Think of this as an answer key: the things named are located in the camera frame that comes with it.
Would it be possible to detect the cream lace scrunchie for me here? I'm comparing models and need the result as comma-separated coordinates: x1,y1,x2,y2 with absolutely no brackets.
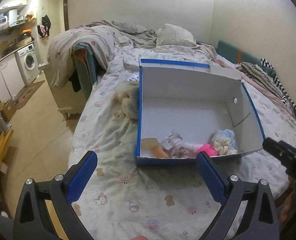
210,135,237,155

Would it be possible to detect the pink round toy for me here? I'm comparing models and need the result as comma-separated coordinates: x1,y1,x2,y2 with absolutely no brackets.
197,144,217,157

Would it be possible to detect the beige lace scrunchie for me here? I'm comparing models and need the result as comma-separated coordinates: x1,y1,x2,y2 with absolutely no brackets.
168,146,191,159

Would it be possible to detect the orange cardboard tube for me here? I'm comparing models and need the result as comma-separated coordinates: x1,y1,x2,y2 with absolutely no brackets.
150,146,169,158

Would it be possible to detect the light blue fluffy scrunchie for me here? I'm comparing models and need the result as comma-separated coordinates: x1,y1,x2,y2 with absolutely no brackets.
214,129,235,148

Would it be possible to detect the person's right hand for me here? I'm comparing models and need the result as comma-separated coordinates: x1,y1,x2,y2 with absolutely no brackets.
279,175,296,228

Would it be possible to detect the black white striped cloth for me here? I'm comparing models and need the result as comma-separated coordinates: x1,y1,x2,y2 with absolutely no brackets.
260,58,296,119

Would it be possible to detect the brown knitted blanket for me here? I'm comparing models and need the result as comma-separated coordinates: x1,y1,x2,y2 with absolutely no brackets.
236,62,291,107

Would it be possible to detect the blue white cardboard box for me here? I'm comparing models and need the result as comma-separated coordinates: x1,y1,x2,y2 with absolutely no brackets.
135,59,265,166

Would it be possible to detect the teal sofa headboard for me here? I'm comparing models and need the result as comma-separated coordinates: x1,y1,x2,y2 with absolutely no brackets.
216,40,276,78

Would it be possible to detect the cardboard box on floor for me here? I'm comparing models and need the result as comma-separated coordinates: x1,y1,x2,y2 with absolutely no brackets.
0,100,16,123

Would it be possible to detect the brown door mat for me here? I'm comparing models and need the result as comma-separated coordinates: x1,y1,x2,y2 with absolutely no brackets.
14,80,45,109

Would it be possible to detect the beige bedside cabinet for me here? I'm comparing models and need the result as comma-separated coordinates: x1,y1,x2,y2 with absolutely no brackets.
39,63,86,119

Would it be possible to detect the white kitchen cabinet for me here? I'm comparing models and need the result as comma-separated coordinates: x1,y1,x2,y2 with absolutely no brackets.
0,54,25,102

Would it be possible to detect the white pillow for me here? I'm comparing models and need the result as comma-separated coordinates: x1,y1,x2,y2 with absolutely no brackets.
156,23,197,48

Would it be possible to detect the white washing machine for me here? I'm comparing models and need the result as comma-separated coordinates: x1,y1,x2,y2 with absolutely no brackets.
14,43,39,86

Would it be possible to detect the grey striped duvet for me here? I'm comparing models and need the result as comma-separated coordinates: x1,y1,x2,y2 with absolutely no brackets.
47,20,157,89

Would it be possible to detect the white water heater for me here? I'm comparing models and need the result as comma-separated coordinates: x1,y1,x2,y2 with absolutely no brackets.
8,9,17,26

